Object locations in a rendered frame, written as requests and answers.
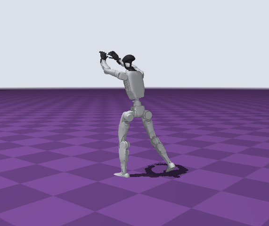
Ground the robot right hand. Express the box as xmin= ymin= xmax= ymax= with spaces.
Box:
xmin=107 ymin=51 xmax=121 ymax=64

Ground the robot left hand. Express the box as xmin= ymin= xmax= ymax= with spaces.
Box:
xmin=99 ymin=51 xmax=108 ymax=63

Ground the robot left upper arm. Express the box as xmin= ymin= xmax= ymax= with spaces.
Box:
xmin=104 ymin=68 xmax=128 ymax=80

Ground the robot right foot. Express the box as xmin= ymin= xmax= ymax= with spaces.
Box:
xmin=166 ymin=162 xmax=176 ymax=172

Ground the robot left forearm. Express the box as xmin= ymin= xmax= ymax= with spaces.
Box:
xmin=100 ymin=59 xmax=110 ymax=69

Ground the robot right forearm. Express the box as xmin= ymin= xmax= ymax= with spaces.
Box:
xmin=119 ymin=59 xmax=137 ymax=68

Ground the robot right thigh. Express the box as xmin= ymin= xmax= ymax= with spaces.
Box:
xmin=141 ymin=110 xmax=159 ymax=146

